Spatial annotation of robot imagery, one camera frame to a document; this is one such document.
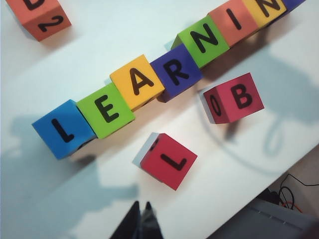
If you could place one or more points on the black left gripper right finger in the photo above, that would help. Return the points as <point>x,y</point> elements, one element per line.
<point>150,224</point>

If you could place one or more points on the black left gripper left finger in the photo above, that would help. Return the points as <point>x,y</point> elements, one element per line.
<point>130,224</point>

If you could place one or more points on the green letter block E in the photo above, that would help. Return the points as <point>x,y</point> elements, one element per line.
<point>107,112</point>

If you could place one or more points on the blue foam letter block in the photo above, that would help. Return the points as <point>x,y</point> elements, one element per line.
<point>62,129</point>

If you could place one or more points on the yellow letter block A E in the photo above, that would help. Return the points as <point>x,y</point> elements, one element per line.
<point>138,82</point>

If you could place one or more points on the purple letter block R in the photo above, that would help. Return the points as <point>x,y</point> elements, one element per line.
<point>177,72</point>

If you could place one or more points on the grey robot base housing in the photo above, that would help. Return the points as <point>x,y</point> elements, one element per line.
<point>261,224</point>

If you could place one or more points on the red letter block L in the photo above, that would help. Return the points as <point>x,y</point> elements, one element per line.
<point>169,161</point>

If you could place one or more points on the red letter block B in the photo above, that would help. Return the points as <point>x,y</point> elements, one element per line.
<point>236,99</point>

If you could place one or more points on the green letter block N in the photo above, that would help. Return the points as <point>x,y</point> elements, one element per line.
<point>204,42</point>

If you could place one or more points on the coral letter block I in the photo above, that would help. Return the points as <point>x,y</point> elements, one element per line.
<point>234,22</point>

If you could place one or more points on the orange letter block D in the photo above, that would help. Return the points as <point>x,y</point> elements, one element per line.
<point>37,17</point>

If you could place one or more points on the yellow letter block N Q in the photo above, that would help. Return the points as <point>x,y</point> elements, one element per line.
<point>266,12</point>

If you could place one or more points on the purple letter block G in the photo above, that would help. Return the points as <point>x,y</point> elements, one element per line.
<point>294,3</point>

